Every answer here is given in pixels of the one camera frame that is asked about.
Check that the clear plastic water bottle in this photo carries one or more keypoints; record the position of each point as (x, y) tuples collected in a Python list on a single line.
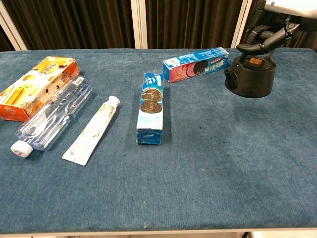
[(54, 116)]

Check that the light blue Oreo box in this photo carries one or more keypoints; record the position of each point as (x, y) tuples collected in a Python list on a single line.
[(150, 109)]

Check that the black teapot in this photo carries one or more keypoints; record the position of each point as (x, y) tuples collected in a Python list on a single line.
[(252, 79)]

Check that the white toothpaste tube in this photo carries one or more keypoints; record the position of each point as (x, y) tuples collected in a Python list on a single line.
[(91, 131)]

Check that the orange wafer biscuit box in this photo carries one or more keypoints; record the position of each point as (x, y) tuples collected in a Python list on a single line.
[(27, 86)]

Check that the blue felt table cloth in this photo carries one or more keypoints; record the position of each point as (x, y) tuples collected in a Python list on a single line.
[(198, 161)]

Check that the dark blue Oreo box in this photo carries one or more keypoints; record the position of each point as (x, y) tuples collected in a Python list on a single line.
[(195, 65)]

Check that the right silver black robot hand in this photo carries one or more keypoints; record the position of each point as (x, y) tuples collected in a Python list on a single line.
[(289, 8)]

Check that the white partition post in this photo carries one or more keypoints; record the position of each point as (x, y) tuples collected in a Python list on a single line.
[(139, 24), (12, 29), (241, 24)]

